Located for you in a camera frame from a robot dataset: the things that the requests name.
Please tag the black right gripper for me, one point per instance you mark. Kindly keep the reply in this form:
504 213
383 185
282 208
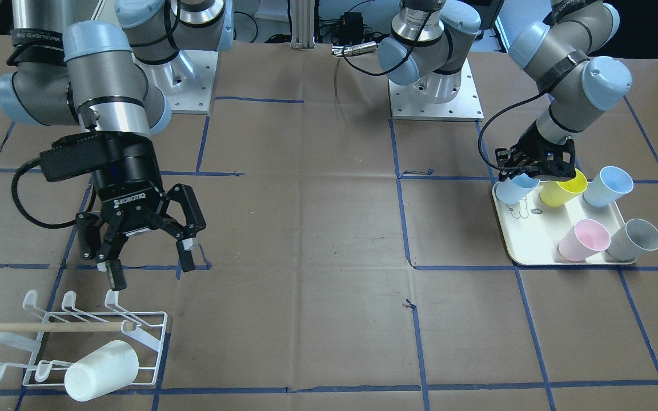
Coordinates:
132 177

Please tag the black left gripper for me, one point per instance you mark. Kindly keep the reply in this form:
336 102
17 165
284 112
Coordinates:
530 142

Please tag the light blue ikea cup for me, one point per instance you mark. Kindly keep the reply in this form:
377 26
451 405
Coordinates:
608 186
511 191

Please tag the white ikea cup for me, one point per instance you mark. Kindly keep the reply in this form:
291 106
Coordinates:
109 368

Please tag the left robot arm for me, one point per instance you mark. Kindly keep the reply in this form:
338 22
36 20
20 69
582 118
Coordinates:
425 52

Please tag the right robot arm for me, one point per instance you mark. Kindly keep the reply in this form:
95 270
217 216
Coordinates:
112 81

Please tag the yellow ikea cup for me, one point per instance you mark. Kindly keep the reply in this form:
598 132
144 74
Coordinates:
555 193

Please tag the pink ikea cup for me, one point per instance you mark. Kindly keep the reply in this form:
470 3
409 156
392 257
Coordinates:
586 238

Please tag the grey ikea cup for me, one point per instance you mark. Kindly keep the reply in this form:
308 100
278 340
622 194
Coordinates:
636 238

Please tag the cream plastic tray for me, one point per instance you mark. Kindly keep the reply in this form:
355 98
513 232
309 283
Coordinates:
532 230

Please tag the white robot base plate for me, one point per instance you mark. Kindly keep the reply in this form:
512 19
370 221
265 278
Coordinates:
438 97

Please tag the white wire cup rack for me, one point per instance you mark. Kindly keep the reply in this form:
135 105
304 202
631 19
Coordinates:
64 335

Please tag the aluminium frame post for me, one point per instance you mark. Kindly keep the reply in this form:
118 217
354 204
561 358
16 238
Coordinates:
302 20

